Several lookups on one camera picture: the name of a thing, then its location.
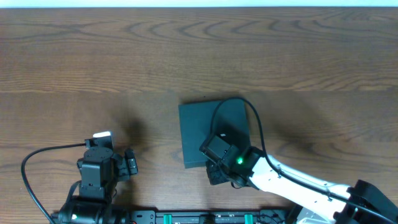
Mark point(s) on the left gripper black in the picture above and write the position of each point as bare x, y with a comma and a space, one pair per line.
129, 163

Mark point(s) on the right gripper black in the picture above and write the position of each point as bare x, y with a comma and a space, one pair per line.
216, 175

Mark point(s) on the black gift box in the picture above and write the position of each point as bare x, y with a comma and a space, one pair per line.
195, 124

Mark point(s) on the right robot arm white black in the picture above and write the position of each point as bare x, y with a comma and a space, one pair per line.
335, 203

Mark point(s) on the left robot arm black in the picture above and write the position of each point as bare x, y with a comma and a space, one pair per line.
90, 199

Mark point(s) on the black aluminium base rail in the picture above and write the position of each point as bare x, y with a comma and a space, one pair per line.
174, 216

